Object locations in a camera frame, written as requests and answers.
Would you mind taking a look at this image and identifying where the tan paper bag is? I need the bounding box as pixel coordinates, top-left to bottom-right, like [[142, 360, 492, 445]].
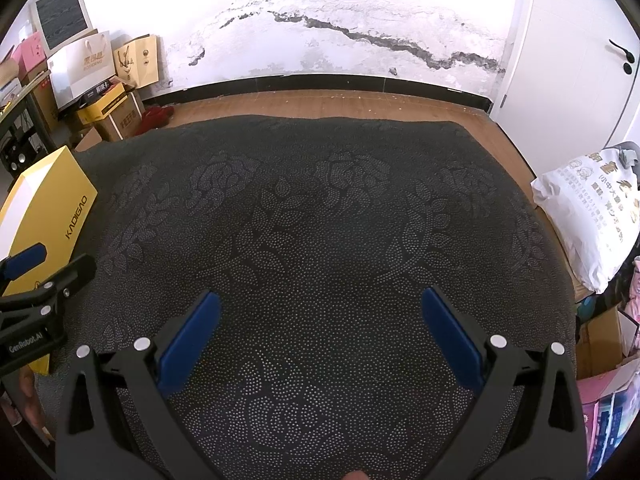
[[112, 35, 161, 92]]

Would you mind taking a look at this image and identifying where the black patterned cloth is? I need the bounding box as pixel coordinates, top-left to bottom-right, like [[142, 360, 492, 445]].
[[35, 114, 583, 480]]

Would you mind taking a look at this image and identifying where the black door handle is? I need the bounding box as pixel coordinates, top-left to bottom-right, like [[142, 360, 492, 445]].
[[607, 37, 637, 77]]

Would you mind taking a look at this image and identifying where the white printed sack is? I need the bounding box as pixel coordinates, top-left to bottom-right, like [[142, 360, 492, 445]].
[[530, 146, 640, 295]]

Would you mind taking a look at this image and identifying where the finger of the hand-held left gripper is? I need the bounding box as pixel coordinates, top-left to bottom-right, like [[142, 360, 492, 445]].
[[0, 254, 97, 333], [0, 242, 47, 286]]

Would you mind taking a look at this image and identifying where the white door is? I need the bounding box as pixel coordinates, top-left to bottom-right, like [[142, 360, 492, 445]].
[[492, 0, 640, 161]]

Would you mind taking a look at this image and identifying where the black metal shelf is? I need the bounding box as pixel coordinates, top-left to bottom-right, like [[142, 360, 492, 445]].
[[0, 87, 57, 177]]

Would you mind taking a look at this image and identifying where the yellow and black box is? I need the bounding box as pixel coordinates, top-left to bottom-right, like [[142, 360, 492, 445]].
[[75, 82, 133, 127]]

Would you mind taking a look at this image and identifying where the person's left hand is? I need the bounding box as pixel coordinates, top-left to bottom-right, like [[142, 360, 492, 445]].
[[0, 366, 53, 445]]

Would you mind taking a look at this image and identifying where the open cardboard box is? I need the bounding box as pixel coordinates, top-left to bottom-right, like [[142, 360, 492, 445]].
[[575, 305, 636, 382]]

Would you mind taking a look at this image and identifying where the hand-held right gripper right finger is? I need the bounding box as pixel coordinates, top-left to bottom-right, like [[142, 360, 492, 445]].
[[421, 285, 588, 480]]

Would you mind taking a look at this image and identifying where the yellow cardboard box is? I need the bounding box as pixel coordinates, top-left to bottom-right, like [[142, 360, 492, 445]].
[[0, 146, 98, 376]]

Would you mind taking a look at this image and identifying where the pink printed box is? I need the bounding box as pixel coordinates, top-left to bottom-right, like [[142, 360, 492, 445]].
[[575, 360, 640, 478]]

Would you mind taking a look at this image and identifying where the brown cardboard box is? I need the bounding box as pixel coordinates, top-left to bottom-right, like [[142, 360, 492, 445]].
[[92, 92, 147, 143]]

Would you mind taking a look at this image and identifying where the white paper bag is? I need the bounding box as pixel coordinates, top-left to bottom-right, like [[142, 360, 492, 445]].
[[47, 30, 119, 111]]

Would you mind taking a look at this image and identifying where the red cloth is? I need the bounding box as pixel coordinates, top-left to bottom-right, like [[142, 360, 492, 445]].
[[132, 105, 176, 137]]

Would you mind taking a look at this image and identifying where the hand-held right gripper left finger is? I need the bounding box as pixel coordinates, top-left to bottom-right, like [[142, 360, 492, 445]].
[[54, 289, 222, 480]]

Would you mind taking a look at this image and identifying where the framed black board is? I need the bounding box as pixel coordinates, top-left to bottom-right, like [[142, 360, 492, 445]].
[[30, 0, 94, 53]]

